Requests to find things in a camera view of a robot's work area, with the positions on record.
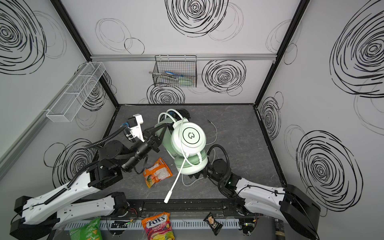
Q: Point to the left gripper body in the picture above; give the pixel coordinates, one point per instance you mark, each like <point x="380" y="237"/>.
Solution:
<point x="152" y="141"/>

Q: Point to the mint green headphones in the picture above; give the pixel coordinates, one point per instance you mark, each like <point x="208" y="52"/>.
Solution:
<point x="185" y="143"/>

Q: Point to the black gaming headphones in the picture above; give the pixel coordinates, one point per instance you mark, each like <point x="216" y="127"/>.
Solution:
<point x="184" y="113"/>

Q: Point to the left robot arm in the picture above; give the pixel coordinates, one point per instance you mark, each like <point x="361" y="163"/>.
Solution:
<point x="119" y="152"/>

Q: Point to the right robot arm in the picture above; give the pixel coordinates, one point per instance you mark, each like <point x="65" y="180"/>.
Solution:
<point x="289" y="203"/>

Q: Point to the orange snack bag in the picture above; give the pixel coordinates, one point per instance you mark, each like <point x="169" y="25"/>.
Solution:
<point x="158" y="172"/>

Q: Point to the green brush in basket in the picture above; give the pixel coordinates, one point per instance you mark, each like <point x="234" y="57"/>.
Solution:
<point x="160" y="78"/>

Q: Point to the blue tool in basket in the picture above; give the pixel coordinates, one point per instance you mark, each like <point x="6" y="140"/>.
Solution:
<point x="173" y="75"/>

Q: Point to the Fox's fruits candy bag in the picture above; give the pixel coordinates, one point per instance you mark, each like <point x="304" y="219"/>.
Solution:
<point x="158" y="227"/>

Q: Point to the green snack bag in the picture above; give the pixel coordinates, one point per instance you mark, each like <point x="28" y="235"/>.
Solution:
<point x="91" y="231"/>

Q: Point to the small dark snack packet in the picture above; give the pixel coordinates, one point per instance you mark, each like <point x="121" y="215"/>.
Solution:
<point x="213" y="223"/>

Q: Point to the dark cylindrical roll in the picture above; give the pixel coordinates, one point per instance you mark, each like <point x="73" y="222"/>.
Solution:
<point x="279" y="230"/>

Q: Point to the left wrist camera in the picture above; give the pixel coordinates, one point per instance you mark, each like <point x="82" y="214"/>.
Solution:
<point x="132" y="128"/>

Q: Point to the black wire wall basket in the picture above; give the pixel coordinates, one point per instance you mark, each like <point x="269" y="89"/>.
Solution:
<point x="185" y="65"/>

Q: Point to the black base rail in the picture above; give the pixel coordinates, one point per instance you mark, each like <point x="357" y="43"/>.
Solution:
<point x="223" y="207"/>

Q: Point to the white mesh wall shelf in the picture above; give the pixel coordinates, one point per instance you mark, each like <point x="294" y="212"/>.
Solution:
<point x="76" y="93"/>

